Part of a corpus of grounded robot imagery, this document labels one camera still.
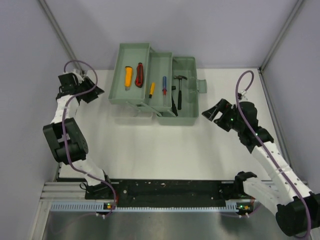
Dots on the steel claw hammer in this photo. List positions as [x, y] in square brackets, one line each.
[180, 78]

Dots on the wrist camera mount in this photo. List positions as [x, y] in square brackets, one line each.
[79, 75]
[241, 96]

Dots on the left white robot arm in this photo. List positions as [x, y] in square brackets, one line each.
[63, 135]

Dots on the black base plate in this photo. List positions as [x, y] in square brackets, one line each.
[159, 193]

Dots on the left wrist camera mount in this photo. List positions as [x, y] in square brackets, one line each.
[79, 75]

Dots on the blue red screwdriver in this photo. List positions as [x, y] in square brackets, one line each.
[164, 89]

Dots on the aluminium frame rail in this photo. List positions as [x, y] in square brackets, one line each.
[62, 191]

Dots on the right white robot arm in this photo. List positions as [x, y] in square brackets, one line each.
[295, 206]

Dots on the orange handle screwdriver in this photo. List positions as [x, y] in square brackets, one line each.
[151, 92]

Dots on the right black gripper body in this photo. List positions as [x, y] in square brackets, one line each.
[235, 124]

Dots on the grey slotted cable duct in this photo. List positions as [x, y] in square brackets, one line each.
[105, 207]

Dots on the green clear-lid tool box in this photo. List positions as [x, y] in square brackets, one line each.
[155, 66]

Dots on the black mallet hammer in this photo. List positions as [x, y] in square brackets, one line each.
[173, 105]

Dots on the red black utility knife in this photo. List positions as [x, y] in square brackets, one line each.
[139, 80]

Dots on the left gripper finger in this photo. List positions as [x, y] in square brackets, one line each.
[92, 95]
[88, 83]

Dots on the yellow black utility knife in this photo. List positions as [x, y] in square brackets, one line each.
[128, 77]

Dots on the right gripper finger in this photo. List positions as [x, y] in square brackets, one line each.
[211, 113]
[222, 123]

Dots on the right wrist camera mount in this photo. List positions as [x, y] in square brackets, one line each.
[241, 96]

